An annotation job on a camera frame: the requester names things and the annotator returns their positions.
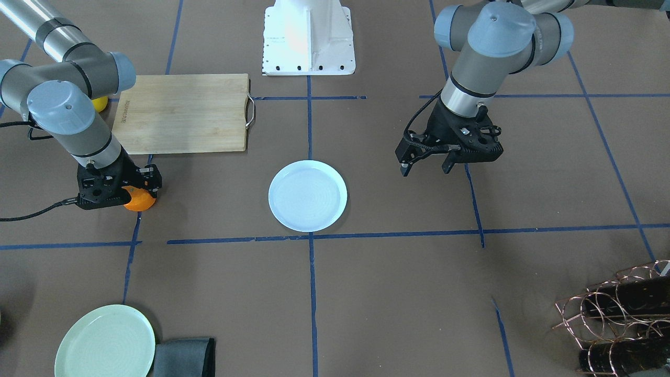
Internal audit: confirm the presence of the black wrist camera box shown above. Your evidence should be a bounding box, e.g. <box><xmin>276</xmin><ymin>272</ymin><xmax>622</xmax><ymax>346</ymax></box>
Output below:
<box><xmin>395</xmin><ymin>132</ymin><xmax>449</xmax><ymax>169</ymax></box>

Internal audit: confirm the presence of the copper wire bottle rack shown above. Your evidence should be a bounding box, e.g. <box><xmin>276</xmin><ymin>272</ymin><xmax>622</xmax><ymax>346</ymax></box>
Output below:
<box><xmin>554</xmin><ymin>260</ymin><xmax>669</xmax><ymax>376</ymax></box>

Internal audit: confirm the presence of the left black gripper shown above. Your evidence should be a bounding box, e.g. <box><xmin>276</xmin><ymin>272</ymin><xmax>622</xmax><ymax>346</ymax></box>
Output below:
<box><xmin>400</xmin><ymin>98</ymin><xmax>504</xmax><ymax>177</ymax></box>

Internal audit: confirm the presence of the orange mandarin fruit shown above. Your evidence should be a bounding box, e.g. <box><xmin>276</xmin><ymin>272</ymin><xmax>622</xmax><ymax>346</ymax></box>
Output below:
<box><xmin>124</xmin><ymin>186</ymin><xmax>157</xmax><ymax>212</ymax></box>

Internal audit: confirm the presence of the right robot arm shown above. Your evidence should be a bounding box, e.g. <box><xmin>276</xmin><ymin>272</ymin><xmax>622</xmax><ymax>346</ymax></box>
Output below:
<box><xmin>1</xmin><ymin>1</ymin><xmax>162</xmax><ymax>212</ymax></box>

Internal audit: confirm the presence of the light blue plate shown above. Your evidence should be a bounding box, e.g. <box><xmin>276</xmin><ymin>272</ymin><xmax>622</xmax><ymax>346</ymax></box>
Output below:
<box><xmin>268</xmin><ymin>160</ymin><xmax>349</xmax><ymax>233</ymax></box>

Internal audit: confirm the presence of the lower yellow lemon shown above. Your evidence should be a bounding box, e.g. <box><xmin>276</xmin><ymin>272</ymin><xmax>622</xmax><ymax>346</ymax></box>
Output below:
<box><xmin>92</xmin><ymin>96</ymin><xmax>109</xmax><ymax>114</ymax></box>

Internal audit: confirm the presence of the dark wine bottle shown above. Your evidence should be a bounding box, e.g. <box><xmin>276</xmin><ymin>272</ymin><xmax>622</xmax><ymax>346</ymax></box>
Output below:
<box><xmin>579</xmin><ymin>337</ymin><xmax>669</xmax><ymax>376</ymax></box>
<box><xmin>582</xmin><ymin>276</ymin><xmax>669</xmax><ymax>319</ymax></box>

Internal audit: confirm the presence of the bamboo cutting board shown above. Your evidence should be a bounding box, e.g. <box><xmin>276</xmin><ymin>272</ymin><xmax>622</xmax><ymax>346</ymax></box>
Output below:
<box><xmin>112</xmin><ymin>73</ymin><xmax>251</xmax><ymax>155</ymax></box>

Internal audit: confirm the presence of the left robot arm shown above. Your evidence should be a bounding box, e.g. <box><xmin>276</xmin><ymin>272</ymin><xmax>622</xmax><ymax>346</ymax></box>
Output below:
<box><xmin>395</xmin><ymin>1</ymin><xmax>586</xmax><ymax>176</ymax></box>

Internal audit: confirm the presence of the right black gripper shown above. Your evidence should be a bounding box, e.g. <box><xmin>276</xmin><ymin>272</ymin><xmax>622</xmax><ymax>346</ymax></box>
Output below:
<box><xmin>76</xmin><ymin>148</ymin><xmax>162</xmax><ymax>210</ymax></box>

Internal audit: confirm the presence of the light green plate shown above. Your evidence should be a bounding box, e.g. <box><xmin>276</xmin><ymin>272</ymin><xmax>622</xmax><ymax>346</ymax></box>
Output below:
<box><xmin>53</xmin><ymin>305</ymin><xmax>156</xmax><ymax>376</ymax></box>

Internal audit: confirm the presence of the folded grey cloth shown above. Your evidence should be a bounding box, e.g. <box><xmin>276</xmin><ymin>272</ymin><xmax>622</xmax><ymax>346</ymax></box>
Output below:
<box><xmin>153</xmin><ymin>337</ymin><xmax>216</xmax><ymax>376</ymax></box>

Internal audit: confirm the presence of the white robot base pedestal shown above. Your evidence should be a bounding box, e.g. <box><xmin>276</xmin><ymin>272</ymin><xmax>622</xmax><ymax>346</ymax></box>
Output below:
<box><xmin>262</xmin><ymin>1</ymin><xmax>356</xmax><ymax>76</ymax></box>

